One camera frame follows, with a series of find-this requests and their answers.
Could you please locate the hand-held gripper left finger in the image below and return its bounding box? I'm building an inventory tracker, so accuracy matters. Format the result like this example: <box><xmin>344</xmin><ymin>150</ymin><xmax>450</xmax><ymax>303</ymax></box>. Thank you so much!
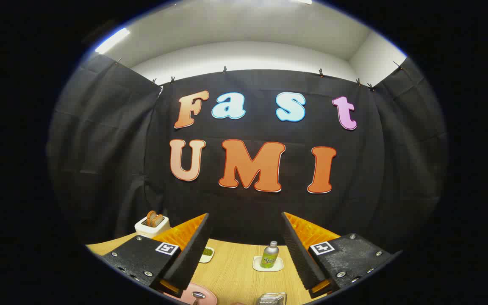
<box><xmin>99</xmin><ymin>213</ymin><xmax>211</xmax><ymax>299</ymax></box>

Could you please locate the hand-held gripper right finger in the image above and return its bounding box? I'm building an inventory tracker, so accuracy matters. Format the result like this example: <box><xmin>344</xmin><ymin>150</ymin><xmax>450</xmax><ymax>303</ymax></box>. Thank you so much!
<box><xmin>281</xmin><ymin>212</ymin><xmax>402</xmax><ymax>299</ymax></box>

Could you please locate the white square saucer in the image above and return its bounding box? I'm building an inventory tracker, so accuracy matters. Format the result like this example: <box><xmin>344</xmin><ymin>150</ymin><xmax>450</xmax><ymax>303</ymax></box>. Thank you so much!
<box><xmin>252</xmin><ymin>255</ymin><xmax>284</xmax><ymax>272</ymax></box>

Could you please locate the green soda bottle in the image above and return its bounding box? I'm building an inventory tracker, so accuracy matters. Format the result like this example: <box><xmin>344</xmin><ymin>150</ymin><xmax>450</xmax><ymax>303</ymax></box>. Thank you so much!
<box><xmin>261</xmin><ymin>241</ymin><xmax>279</xmax><ymax>269</ymax></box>

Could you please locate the pink round plate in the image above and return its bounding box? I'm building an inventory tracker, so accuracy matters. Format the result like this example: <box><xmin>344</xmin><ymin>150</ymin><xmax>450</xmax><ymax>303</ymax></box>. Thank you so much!
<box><xmin>164</xmin><ymin>283</ymin><xmax>218</xmax><ymax>305</ymax></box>

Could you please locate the cream toaster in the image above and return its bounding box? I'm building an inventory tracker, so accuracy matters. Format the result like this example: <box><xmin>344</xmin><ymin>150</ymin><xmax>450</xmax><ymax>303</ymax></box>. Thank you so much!
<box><xmin>135</xmin><ymin>214</ymin><xmax>171</xmax><ymax>238</ymax></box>

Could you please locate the perforated metal basket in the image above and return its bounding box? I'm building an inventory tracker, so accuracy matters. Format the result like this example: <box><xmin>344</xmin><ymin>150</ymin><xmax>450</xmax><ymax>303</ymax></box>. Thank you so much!
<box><xmin>258</xmin><ymin>292</ymin><xmax>288</xmax><ymax>305</ymax></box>

